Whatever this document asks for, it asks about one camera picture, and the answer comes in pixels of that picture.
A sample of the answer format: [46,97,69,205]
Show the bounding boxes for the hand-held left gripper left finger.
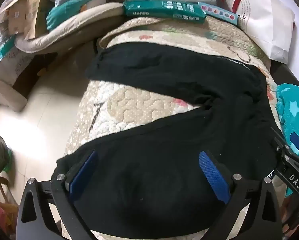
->
[16,149,100,240]

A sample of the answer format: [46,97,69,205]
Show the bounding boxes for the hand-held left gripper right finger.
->
[199,151,282,240]

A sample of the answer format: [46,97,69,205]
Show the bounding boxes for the black pants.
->
[55,41,280,238]

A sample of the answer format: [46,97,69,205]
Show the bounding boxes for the teal star print blanket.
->
[276,83,299,198]

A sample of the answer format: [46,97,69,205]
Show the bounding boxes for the quilted heart print blanket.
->
[62,17,287,240]

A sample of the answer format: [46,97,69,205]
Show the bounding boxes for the beige sofa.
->
[0,47,57,113]

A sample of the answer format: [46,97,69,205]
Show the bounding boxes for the white paper bag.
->
[216,0,296,64]

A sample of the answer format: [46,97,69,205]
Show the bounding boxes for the beige padded cushion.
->
[14,2,123,54]

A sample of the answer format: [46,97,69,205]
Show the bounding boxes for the teal cardboard box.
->
[0,35,15,64]

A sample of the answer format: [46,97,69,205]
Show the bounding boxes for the light blue box coloured shapes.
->
[198,2,238,25]

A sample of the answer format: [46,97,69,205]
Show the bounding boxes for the teal cloth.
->
[46,0,100,30]

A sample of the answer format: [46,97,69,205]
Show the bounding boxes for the brown cardboard boxes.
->
[0,0,52,40]

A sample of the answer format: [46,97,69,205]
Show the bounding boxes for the teal plastic packet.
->
[123,0,207,24]

